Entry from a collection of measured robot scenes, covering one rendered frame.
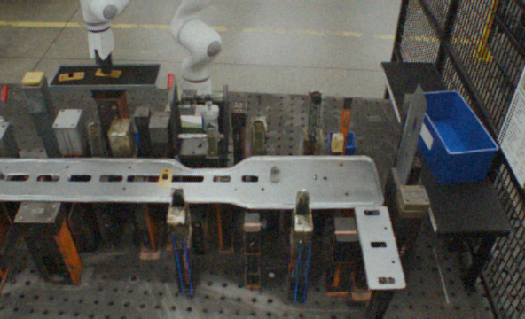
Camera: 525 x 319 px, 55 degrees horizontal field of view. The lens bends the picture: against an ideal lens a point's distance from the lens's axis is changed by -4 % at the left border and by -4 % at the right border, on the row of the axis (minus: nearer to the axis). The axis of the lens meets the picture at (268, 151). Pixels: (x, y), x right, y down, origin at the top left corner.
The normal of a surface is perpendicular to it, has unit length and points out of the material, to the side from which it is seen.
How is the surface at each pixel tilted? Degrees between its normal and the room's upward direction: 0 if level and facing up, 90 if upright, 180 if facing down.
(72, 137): 90
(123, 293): 0
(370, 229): 0
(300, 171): 0
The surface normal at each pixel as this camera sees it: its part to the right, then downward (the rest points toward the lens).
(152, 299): 0.02, -0.75
